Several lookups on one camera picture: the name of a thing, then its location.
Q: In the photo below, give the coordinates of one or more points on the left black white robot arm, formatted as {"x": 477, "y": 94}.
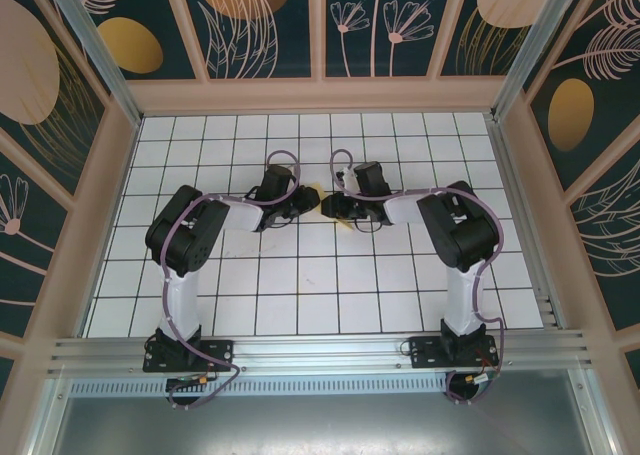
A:
{"x": 185, "y": 235}

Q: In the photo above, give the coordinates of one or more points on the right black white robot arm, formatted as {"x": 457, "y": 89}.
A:
{"x": 460, "y": 230}

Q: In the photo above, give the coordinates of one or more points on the grey sheet metal panel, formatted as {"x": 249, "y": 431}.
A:
{"x": 320, "y": 425}

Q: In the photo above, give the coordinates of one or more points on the aluminium side rail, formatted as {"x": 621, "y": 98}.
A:
{"x": 522, "y": 225}

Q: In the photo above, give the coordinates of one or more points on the long aluminium mounting rail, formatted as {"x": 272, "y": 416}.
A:
{"x": 320, "y": 350}

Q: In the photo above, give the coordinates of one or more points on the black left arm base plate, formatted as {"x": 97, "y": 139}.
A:
{"x": 220, "y": 355}

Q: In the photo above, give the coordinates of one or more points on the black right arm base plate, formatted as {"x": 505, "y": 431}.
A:
{"x": 425, "y": 355}

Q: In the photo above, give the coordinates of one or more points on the aluminium corner post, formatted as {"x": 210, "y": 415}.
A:
{"x": 95, "y": 50}
{"x": 540, "y": 40}

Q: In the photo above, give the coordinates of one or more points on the aluminium frame bar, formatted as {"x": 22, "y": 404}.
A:
{"x": 50, "y": 415}
{"x": 592, "y": 415}

